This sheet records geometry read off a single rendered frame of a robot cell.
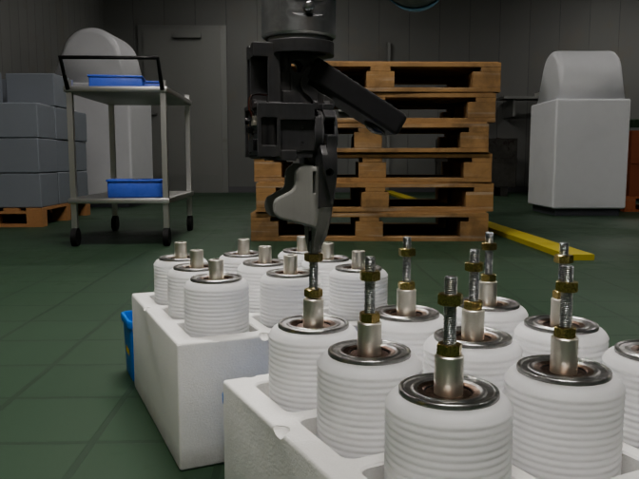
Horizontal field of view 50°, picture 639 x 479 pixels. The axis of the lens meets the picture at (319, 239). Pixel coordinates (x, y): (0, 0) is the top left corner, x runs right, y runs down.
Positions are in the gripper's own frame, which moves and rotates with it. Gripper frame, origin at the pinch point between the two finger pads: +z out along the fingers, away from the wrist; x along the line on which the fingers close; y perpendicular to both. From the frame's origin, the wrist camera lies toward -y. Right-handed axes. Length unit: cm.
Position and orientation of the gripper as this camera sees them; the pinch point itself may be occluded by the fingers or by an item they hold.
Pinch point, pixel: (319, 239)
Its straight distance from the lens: 71.8
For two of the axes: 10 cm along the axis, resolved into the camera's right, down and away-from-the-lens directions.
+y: -9.6, 0.3, -2.7
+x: 2.8, 1.1, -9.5
